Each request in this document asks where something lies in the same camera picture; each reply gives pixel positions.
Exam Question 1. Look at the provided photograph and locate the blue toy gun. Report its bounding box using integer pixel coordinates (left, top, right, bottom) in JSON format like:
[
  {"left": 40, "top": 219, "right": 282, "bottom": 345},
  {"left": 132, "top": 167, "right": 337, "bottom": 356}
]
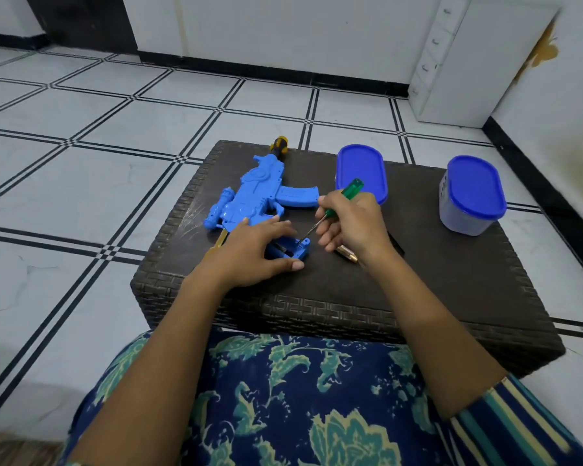
[{"left": 203, "top": 136, "right": 320, "bottom": 261}]

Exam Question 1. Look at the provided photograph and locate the person's right hand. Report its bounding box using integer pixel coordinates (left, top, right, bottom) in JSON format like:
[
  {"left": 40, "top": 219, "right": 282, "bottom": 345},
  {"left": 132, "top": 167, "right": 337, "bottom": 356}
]
[{"left": 314, "top": 190, "right": 395, "bottom": 269}]

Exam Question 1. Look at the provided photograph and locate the clear container with blue lid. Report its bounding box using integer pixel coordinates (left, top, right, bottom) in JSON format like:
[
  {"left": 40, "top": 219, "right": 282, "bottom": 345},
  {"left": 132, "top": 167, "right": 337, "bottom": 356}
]
[{"left": 335, "top": 144, "right": 389, "bottom": 205}]

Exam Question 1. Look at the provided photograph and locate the dark brown wicker table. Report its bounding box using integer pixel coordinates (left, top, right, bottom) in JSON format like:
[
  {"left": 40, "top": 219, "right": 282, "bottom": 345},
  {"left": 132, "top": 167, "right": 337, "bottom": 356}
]
[{"left": 130, "top": 140, "right": 567, "bottom": 379}]

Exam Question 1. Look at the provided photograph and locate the dark door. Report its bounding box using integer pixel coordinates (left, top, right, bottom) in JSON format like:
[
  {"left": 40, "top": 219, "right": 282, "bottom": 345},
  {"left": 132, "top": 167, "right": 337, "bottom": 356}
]
[{"left": 24, "top": 0, "right": 139, "bottom": 56}]

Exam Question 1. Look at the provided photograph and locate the yellow butterfly wall sticker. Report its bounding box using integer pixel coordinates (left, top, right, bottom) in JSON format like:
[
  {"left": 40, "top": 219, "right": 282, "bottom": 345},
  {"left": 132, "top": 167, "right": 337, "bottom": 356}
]
[{"left": 512, "top": 21, "right": 560, "bottom": 83}]

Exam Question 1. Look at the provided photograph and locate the person's right forearm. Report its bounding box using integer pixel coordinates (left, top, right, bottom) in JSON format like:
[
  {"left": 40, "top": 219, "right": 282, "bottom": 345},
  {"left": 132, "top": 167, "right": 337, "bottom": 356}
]
[{"left": 361, "top": 247, "right": 509, "bottom": 421}]

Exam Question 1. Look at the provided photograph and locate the blue floral dress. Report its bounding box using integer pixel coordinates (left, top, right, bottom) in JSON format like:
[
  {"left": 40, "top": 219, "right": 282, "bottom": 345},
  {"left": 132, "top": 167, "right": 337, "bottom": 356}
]
[{"left": 58, "top": 329, "right": 457, "bottom": 466}]

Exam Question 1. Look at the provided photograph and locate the striped right sleeve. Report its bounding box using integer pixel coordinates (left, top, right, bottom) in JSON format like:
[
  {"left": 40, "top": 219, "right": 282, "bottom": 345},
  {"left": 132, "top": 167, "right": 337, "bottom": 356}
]
[{"left": 446, "top": 375, "right": 583, "bottom": 466}]

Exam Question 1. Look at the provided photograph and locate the person's left forearm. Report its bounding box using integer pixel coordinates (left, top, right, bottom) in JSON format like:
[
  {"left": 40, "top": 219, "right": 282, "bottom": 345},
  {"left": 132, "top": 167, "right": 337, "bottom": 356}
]
[{"left": 67, "top": 278, "right": 234, "bottom": 466}]

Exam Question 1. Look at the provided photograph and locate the labelled container with blue lid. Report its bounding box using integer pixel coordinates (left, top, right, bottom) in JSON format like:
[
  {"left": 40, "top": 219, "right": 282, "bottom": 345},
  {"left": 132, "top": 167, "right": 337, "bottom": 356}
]
[{"left": 439, "top": 155, "right": 508, "bottom": 237}]

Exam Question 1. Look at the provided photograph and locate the white drawer cabinet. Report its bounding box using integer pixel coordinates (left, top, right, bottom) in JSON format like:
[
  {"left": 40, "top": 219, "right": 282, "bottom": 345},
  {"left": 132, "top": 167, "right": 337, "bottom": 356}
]
[{"left": 407, "top": 0, "right": 560, "bottom": 129}]

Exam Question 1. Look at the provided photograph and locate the person's left hand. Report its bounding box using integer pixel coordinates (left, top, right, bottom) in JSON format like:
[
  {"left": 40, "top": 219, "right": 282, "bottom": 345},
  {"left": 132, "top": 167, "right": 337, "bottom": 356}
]
[{"left": 184, "top": 216, "right": 306, "bottom": 293}]

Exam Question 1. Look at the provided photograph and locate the green handled screwdriver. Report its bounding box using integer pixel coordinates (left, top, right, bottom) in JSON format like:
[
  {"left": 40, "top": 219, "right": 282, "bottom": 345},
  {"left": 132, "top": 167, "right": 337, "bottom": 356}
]
[{"left": 297, "top": 178, "right": 365, "bottom": 246}]

